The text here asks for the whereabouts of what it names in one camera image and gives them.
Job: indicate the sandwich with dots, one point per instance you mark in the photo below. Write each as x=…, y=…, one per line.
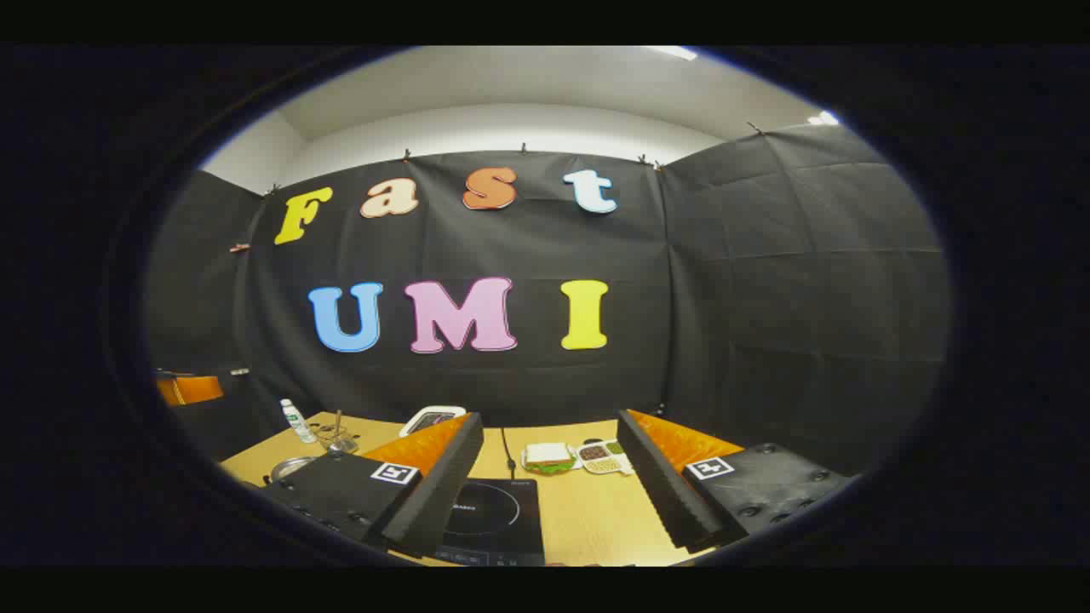
x=547, y=458

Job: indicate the black induction cooktop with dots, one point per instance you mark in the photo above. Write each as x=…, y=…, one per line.
x=511, y=528

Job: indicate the white drink bottle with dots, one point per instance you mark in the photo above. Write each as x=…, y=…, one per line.
x=298, y=421

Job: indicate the white divided snack tray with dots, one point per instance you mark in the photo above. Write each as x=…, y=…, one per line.
x=603, y=457

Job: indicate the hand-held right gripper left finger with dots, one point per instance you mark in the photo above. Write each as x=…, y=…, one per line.
x=443, y=485

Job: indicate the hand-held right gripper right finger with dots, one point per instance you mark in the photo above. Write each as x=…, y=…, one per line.
x=660, y=485

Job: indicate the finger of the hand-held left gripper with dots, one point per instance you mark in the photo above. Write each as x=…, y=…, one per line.
x=196, y=390

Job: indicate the white toaster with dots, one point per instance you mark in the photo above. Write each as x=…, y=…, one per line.
x=430, y=419

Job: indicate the stainless steel pot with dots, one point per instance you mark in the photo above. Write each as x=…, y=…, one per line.
x=291, y=468

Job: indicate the ceiling light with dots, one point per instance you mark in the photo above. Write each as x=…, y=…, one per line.
x=677, y=53

